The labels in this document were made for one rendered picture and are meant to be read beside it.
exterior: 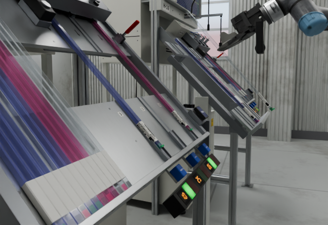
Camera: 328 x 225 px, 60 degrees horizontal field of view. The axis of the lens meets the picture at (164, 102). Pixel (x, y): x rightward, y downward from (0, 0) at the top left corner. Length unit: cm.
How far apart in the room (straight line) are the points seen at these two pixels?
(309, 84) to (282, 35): 82
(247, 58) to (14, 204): 423
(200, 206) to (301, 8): 73
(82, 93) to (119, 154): 65
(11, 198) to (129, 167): 24
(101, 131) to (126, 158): 7
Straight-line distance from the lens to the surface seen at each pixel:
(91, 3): 98
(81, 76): 117
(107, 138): 57
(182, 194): 64
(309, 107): 453
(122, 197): 46
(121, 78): 497
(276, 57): 421
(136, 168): 56
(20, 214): 38
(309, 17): 103
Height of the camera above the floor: 92
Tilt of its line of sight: 5 degrees down
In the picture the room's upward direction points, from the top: straight up
